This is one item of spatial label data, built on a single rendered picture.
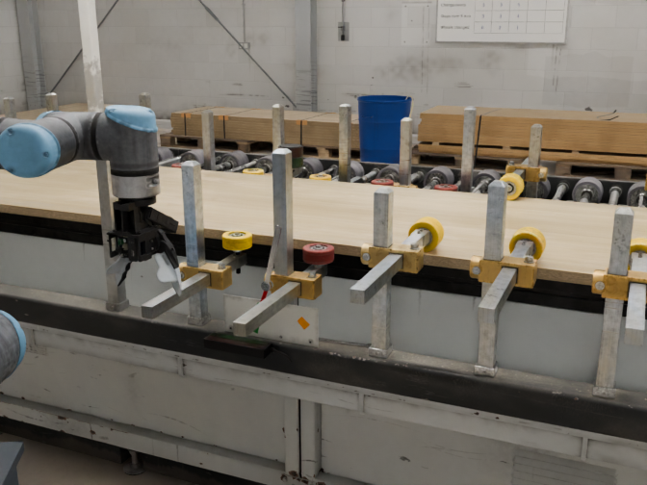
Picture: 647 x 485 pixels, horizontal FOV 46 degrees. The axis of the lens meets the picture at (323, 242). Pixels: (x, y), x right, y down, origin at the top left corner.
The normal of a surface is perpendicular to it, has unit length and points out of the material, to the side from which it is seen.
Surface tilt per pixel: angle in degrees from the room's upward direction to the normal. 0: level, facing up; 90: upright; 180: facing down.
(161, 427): 91
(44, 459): 0
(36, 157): 91
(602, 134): 90
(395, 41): 90
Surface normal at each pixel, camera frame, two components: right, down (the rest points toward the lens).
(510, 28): -0.40, 0.26
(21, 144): -0.03, 0.29
